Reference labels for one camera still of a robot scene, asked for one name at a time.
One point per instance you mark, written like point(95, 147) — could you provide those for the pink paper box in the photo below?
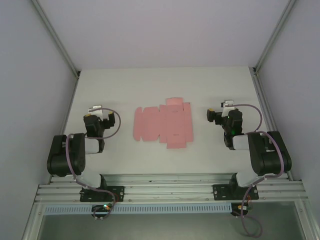
point(155, 125)

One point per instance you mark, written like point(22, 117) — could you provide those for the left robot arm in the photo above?
point(60, 157)

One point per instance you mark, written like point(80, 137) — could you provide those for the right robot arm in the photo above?
point(265, 155)

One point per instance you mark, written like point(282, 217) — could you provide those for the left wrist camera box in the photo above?
point(95, 108)

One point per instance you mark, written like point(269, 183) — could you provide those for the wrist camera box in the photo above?
point(228, 103)
point(95, 108)

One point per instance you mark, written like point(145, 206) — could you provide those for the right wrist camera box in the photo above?
point(228, 103)

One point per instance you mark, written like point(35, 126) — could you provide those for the aluminium table side rail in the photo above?
point(71, 100)
point(262, 100)

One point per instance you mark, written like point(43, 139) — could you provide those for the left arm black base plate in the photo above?
point(118, 193)

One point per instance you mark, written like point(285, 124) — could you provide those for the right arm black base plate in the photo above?
point(220, 192)

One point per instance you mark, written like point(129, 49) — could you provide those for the aluminium corner post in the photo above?
point(60, 42)
point(274, 35)

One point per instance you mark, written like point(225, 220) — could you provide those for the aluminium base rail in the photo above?
point(162, 187)

